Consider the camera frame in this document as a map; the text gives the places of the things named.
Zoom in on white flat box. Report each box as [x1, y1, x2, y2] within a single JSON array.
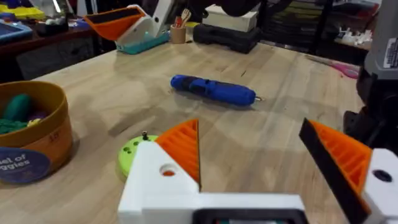
[[201, 4, 259, 34]]

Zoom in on pink scissors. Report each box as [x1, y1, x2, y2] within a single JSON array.
[[305, 54, 361, 80]]

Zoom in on blue tray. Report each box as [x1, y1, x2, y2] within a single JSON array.
[[0, 19, 34, 44]]

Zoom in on brown tub with toy vegetables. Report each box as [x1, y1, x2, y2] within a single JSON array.
[[0, 80, 74, 185]]

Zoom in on blue electric screwdriver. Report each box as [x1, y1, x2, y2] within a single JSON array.
[[169, 73, 264, 108]]

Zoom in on green disc with holes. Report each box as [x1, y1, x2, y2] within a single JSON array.
[[117, 134, 159, 180]]

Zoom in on black plastic case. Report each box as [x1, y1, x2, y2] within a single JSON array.
[[192, 23, 262, 54]]

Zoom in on yellow board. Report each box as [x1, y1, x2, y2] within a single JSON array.
[[0, 4, 46, 21]]

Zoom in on wooden cup with utensils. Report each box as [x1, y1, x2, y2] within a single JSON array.
[[169, 8, 192, 45]]

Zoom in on heap of white small parts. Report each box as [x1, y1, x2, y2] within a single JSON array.
[[336, 27, 373, 46]]

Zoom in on white orange left gripper left finger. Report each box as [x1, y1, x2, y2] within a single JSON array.
[[117, 118, 202, 224]]

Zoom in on white block stand teal base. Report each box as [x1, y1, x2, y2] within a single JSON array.
[[115, 0, 174, 55]]

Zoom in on white orange left gripper right finger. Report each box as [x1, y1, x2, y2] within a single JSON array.
[[298, 118, 398, 224]]

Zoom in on dark brown side table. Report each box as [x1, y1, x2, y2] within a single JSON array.
[[0, 26, 100, 83]]

